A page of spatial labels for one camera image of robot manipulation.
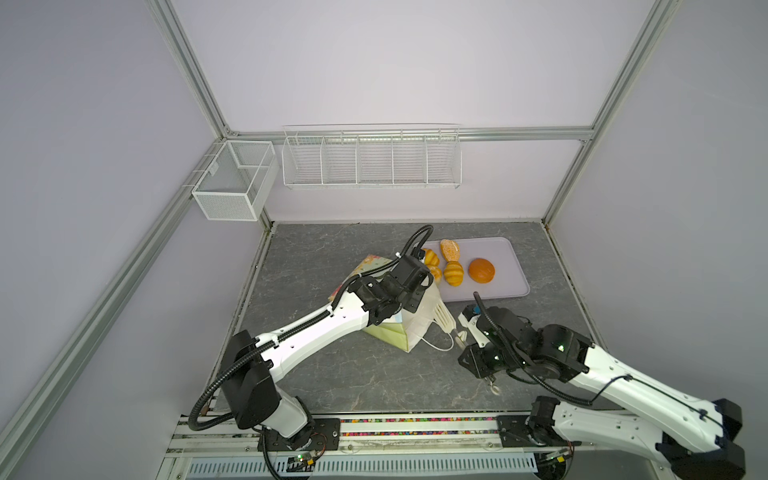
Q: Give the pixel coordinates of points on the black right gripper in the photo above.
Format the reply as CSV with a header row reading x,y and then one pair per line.
x,y
471,352

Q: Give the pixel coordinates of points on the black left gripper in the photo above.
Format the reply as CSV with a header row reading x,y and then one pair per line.
x,y
415,298

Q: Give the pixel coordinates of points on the floral paper gift bag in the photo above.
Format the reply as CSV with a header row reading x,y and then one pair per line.
x,y
405,330

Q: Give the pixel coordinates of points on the yellow fake bread roll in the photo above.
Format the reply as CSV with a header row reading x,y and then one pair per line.
x,y
431,259

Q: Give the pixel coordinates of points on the striped yellow fake bread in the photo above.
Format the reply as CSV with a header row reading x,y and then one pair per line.
x,y
453,273

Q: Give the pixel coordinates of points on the round orange fake bun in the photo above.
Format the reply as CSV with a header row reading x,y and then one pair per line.
x,y
481,270

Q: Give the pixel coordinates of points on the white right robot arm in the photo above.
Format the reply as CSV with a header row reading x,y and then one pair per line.
x,y
593,398

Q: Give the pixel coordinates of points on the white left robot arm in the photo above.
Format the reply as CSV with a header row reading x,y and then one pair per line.
x,y
246,387

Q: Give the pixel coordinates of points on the lavender plastic tray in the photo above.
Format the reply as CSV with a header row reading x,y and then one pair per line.
x,y
509,281

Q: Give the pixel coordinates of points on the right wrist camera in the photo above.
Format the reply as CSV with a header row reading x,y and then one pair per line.
x,y
468,319

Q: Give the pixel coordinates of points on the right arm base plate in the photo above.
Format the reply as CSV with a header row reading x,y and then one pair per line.
x,y
530,431

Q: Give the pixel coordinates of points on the long white wire basket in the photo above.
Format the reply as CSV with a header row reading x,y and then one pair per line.
x,y
410,155

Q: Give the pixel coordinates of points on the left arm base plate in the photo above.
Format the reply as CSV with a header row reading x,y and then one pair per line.
x,y
320,434

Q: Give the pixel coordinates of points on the white mesh wall box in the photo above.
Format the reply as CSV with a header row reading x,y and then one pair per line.
x,y
237,181

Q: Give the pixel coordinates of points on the aluminium mounting rail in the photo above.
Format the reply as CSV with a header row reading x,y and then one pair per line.
x,y
387,446

